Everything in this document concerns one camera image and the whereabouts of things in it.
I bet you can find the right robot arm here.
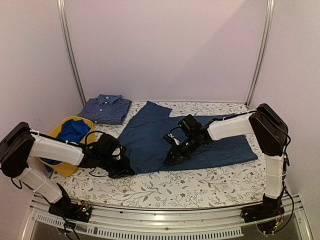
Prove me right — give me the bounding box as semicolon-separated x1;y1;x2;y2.
163;103;291;218

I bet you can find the royal blue garment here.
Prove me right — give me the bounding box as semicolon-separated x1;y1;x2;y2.
40;116;94;177

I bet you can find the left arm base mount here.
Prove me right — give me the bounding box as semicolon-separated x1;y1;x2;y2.
48;183;92;223

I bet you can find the teal blue t-shirt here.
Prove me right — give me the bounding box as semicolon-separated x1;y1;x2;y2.
118;101;258;174

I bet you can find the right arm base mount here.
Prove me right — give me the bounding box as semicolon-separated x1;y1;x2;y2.
240;195;285;235

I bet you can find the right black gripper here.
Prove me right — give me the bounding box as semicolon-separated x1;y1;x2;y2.
163;134;199;166

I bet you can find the floral tablecloth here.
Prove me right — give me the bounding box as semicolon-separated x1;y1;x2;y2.
48;100;285;209

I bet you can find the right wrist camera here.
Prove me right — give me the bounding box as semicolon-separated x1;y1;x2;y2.
163;133;181;146

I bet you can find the folded blue checkered shirt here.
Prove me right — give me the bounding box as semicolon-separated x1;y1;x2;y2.
77;94;132;125

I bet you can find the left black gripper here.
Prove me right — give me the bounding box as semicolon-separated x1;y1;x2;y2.
98;153;135;180

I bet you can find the front aluminium rail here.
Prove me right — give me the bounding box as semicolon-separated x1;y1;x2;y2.
21;194;315;240

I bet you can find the aluminium frame post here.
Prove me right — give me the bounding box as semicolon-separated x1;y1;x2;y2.
56;0;87;106
245;0;275;109

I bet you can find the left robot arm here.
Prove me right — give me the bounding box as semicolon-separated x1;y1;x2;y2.
0;122;135;217

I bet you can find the left aluminium frame post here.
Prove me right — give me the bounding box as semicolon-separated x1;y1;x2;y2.
56;0;87;106

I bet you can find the right aluminium frame post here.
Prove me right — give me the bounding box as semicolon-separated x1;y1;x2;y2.
245;0;275;109

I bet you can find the yellow laundry basket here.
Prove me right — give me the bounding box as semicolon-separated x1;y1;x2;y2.
39;130;96;166

